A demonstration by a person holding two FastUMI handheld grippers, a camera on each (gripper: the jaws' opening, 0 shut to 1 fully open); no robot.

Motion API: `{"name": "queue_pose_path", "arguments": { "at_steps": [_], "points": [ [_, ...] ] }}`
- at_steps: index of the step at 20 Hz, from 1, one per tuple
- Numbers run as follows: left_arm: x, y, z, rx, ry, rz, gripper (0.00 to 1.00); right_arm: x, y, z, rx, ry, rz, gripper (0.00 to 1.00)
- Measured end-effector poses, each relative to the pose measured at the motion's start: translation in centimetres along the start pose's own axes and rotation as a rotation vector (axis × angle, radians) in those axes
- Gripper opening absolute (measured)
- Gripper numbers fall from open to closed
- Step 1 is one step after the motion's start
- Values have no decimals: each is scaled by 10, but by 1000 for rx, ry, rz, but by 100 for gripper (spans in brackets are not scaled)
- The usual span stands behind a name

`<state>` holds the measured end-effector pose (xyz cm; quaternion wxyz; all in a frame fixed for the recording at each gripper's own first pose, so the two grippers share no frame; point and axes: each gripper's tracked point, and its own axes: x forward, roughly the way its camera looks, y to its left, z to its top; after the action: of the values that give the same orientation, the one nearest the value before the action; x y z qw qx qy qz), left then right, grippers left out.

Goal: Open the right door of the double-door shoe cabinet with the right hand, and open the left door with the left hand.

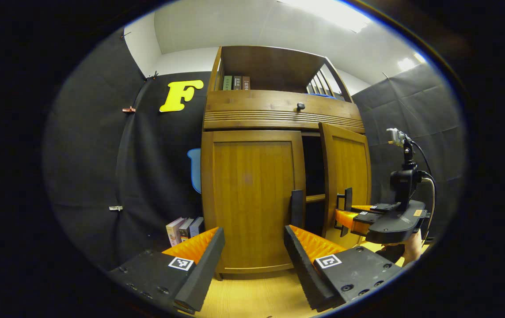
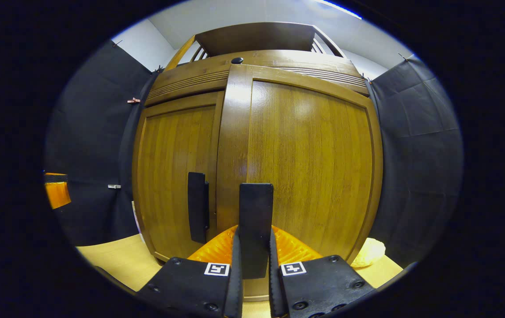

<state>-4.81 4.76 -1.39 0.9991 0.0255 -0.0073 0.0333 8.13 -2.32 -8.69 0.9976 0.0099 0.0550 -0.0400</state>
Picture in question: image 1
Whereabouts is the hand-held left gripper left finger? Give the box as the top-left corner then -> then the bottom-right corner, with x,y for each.
109,227 -> 226,315

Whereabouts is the grooved wooden drawer front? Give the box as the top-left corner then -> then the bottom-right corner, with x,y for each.
203,90 -> 365,134

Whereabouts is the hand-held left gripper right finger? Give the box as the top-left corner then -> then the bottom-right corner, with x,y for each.
284,224 -> 405,312

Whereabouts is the small ceiling light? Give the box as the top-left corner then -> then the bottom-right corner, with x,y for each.
398,53 -> 427,71

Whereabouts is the dark grey book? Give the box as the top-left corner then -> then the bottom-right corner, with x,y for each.
179,218 -> 194,242

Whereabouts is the wooden shoe cabinet door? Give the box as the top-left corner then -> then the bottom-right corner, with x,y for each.
201,130 -> 307,274
319,122 -> 372,249

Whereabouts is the thick black cable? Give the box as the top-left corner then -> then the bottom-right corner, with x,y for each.
411,140 -> 437,241

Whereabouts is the wooden double-door shoe cabinet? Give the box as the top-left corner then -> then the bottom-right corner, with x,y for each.
200,45 -> 373,281

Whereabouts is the black door handle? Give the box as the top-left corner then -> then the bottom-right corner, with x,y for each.
337,188 -> 353,238
291,190 -> 304,229

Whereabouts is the blue grey book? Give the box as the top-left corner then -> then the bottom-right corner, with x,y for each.
189,216 -> 205,238

